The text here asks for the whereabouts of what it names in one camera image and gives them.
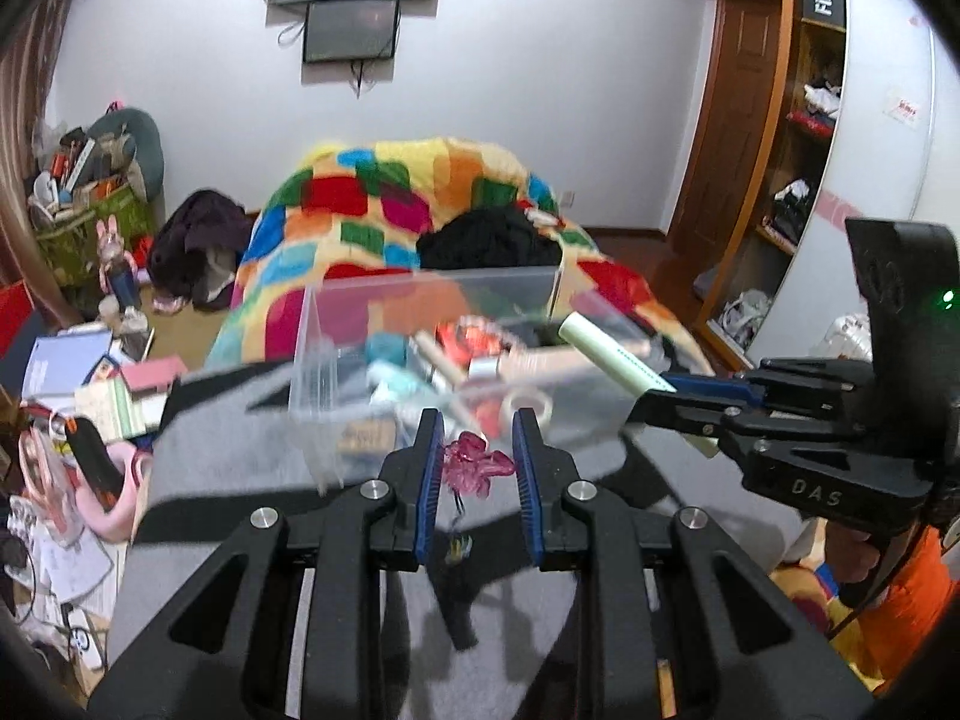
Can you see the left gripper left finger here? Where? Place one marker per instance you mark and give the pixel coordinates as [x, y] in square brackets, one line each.
[404, 529]

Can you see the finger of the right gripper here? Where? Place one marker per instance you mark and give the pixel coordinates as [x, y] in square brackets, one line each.
[782, 382]
[704, 421]

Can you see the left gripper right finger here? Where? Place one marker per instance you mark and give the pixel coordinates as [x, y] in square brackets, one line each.
[555, 538]

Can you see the light green roll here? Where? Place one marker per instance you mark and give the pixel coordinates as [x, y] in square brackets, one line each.
[612, 357]

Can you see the pink hair clip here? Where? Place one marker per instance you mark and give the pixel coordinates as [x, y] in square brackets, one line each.
[470, 466]

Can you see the tan eraser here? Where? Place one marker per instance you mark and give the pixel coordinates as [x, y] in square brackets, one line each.
[373, 437]

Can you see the white tape roll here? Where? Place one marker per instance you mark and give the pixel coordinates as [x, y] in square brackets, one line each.
[525, 408]

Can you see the pink cosmetic tube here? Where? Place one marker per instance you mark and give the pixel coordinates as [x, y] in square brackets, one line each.
[528, 364]

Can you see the teal tube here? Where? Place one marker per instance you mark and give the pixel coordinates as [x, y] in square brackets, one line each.
[387, 376]

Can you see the tan cylinder stick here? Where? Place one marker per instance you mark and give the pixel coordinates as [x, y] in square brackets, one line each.
[431, 350]

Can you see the red cigarette box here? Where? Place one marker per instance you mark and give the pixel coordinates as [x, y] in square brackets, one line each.
[469, 337]

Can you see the grey black blanket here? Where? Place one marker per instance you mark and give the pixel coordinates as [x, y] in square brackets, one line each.
[250, 593]

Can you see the wooden wardrobe shelf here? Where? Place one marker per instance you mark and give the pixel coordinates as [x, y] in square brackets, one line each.
[764, 134]

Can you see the clear plastic storage bin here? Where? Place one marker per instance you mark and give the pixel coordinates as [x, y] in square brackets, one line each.
[337, 317]

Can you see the black clothing pile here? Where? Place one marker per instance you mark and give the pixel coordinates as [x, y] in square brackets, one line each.
[497, 238]

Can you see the colourful patchwork quilt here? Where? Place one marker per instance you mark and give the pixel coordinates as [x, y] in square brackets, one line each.
[352, 213]

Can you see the dark purple clothing pile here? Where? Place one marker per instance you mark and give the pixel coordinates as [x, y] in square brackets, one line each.
[197, 252]

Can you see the blue notebook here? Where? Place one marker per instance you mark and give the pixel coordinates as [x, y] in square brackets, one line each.
[58, 365]

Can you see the rabbit figurine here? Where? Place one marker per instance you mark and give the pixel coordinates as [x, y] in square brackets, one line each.
[117, 270]

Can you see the red flat box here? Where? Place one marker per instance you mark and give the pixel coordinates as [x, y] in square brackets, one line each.
[16, 306]

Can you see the green clutter basket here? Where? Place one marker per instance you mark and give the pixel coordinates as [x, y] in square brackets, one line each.
[70, 248]

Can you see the grey green plush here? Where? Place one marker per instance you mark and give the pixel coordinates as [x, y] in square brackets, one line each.
[134, 135]

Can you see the wall mounted monitor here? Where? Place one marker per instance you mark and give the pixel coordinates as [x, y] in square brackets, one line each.
[344, 31]

